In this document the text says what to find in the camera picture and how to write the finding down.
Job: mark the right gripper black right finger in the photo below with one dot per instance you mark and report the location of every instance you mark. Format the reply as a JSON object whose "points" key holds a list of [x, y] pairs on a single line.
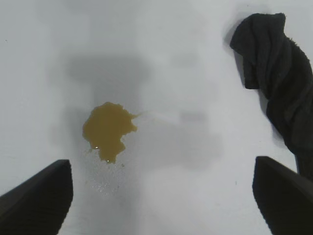
{"points": [[286, 203]]}

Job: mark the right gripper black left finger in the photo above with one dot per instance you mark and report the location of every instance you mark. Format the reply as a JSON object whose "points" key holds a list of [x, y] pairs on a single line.
{"points": [[34, 203]]}

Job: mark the black cloth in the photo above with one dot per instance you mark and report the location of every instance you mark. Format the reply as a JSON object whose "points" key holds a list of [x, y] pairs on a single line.
{"points": [[276, 68]]}

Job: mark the brown liquid spill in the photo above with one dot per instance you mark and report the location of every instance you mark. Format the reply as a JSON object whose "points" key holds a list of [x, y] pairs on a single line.
{"points": [[107, 129]]}

